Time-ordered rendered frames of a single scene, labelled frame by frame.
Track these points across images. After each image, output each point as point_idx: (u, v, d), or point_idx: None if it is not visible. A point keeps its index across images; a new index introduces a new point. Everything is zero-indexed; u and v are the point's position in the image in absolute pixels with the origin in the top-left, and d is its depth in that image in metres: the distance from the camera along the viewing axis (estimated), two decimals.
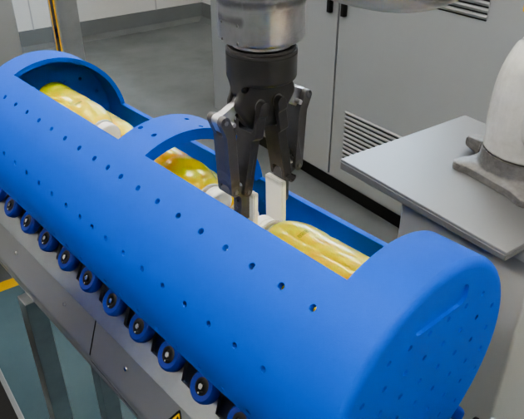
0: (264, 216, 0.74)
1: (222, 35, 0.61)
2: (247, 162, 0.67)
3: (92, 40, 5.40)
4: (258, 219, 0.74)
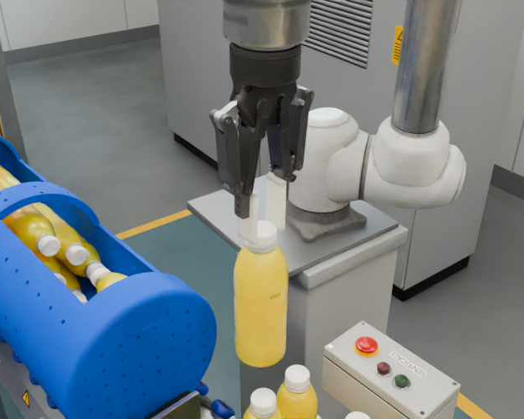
0: (274, 238, 0.74)
1: (226, 33, 0.61)
2: (249, 161, 0.67)
3: (66, 59, 5.76)
4: (268, 239, 0.74)
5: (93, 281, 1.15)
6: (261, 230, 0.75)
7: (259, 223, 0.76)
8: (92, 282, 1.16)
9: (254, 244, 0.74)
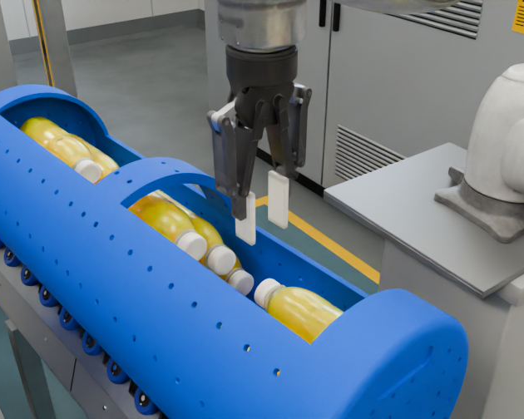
0: None
1: (222, 35, 0.61)
2: (245, 162, 0.67)
3: (88, 46, 5.40)
4: None
5: (260, 298, 0.79)
6: None
7: None
8: (257, 300, 0.80)
9: None
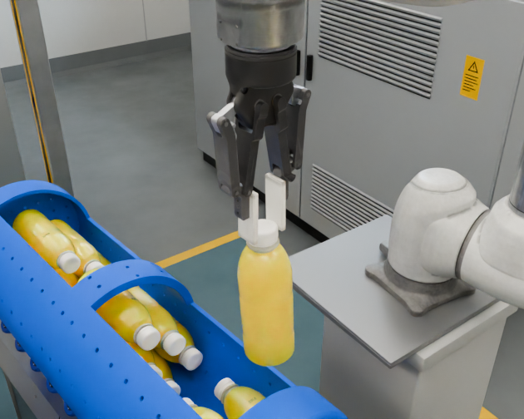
0: None
1: (221, 36, 0.61)
2: (247, 162, 0.67)
3: (84, 71, 5.62)
4: None
5: None
6: None
7: None
8: None
9: None
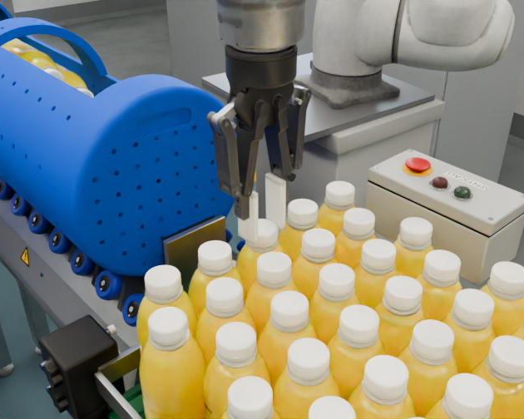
0: (373, 224, 0.77)
1: (222, 35, 0.61)
2: (247, 162, 0.67)
3: (66, 24, 5.63)
4: (368, 226, 0.76)
5: None
6: (360, 218, 0.77)
7: (357, 210, 0.78)
8: None
9: (354, 230, 0.76)
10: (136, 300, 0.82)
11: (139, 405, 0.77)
